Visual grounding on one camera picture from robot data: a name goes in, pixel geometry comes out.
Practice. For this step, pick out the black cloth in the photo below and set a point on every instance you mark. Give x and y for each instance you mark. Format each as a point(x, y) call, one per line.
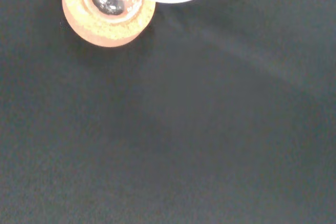
point(168, 129)

